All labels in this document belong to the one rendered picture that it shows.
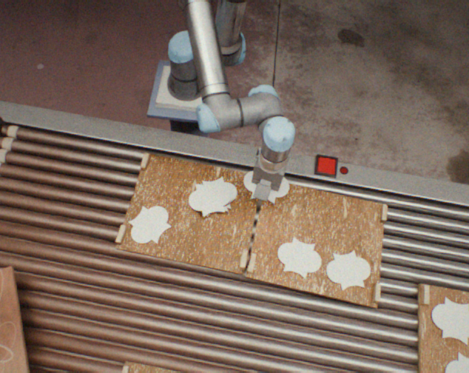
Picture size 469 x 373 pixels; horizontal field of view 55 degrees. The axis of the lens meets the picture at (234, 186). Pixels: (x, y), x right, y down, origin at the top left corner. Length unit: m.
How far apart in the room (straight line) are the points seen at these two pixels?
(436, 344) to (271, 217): 0.61
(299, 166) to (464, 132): 1.73
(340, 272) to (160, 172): 0.67
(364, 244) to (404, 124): 1.60
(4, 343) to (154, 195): 0.60
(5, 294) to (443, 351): 1.25
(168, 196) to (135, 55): 1.74
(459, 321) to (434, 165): 1.53
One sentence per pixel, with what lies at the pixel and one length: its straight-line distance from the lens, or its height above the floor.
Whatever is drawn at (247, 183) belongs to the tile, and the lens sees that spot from 1.36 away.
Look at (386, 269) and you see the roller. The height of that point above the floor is 0.92.
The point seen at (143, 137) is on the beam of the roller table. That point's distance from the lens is 1.65.
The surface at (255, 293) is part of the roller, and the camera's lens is 1.42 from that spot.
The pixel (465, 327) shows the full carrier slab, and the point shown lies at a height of 0.95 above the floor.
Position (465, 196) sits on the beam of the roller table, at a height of 0.92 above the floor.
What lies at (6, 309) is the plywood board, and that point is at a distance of 1.40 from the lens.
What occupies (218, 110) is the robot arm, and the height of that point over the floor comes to 1.37.
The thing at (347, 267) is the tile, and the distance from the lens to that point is 1.47.
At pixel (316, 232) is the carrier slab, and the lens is 1.49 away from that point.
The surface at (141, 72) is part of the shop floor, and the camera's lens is 3.03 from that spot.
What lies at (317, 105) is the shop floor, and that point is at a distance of 2.92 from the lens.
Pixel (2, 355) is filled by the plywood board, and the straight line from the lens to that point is 1.37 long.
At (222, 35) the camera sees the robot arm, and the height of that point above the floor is 1.20.
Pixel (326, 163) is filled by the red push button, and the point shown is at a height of 0.93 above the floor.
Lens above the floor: 2.30
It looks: 64 degrees down
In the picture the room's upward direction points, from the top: 6 degrees clockwise
